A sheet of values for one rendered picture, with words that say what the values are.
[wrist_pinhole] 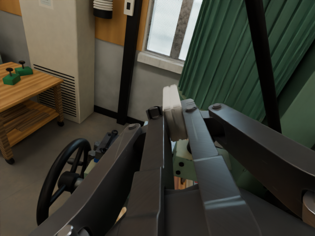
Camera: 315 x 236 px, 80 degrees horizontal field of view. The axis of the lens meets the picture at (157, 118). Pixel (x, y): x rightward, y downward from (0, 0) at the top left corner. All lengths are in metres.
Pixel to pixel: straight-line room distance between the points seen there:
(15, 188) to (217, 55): 1.67
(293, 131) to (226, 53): 0.18
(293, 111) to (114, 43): 1.77
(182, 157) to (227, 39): 0.27
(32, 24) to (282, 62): 1.96
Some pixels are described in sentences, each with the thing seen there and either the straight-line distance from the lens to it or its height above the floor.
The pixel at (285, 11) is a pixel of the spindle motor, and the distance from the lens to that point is 0.30.
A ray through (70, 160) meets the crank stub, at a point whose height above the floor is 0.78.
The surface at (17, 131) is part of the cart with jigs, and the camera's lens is 1.95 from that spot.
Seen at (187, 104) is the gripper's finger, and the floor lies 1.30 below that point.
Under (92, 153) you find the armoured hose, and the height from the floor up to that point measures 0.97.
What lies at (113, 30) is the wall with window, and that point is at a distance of 1.95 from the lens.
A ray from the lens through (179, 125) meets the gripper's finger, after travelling 0.15.
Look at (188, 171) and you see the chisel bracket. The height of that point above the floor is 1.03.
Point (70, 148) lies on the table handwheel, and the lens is 0.60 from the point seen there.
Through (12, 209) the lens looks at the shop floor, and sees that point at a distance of 1.69.
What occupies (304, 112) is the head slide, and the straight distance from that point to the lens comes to 0.38.
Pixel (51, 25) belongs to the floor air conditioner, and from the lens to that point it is 1.94.
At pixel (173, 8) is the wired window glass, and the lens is 1.84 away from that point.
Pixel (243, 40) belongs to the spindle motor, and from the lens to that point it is 0.29.
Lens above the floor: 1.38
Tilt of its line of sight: 34 degrees down
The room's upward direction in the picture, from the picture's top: 14 degrees clockwise
